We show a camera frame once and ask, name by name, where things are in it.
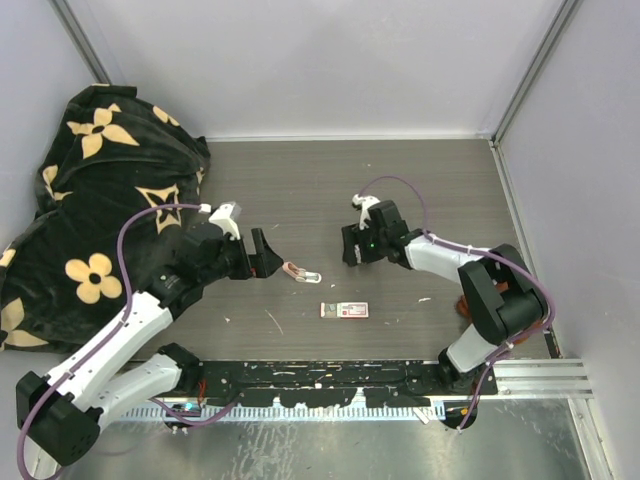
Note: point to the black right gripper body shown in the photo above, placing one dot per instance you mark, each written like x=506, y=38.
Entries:
x=379, y=240

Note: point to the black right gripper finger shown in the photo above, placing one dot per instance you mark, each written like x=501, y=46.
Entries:
x=349, y=243
x=362, y=248

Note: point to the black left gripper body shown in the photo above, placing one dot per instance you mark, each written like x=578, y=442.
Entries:
x=233, y=262

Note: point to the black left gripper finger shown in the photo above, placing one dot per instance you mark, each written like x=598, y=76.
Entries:
x=263, y=265
x=261, y=246

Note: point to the red white staple box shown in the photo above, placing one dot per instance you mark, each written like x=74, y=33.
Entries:
x=344, y=310

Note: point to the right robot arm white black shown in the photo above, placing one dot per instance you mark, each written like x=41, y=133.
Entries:
x=502, y=298

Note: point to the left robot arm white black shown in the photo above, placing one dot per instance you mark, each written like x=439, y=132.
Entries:
x=64, y=411

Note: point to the brown cloth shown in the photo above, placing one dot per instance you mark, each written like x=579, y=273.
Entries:
x=463, y=311

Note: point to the black floral blanket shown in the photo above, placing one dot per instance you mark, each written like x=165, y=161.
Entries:
x=113, y=194

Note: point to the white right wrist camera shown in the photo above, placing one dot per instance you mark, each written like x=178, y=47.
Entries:
x=363, y=204

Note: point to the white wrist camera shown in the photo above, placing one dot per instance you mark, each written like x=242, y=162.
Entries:
x=225, y=217
x=363, y=204

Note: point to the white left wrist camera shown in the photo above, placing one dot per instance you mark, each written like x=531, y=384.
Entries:
x=225, y=217

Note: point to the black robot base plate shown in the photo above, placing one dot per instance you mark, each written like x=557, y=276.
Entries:
x=384, y=383

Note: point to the white slotted cable duct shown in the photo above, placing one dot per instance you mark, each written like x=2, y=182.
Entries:
x=357, y=411

